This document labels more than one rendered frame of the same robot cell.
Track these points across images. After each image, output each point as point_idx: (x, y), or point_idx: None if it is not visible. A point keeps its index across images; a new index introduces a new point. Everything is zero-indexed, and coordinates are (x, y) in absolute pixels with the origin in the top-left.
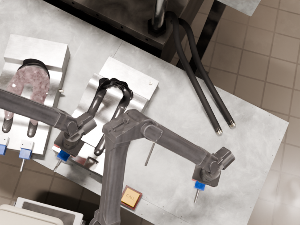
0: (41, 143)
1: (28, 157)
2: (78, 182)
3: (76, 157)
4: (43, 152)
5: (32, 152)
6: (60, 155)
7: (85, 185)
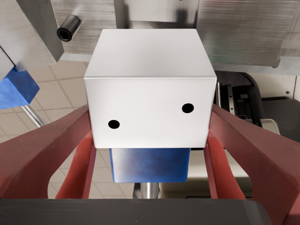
0: (13, 24)
1: (26, 101)
2: (246, 67)
3: (218, 44)
4: (57, 40)
5: (20, 71)
6: (127, 170)
7: (277, 67)
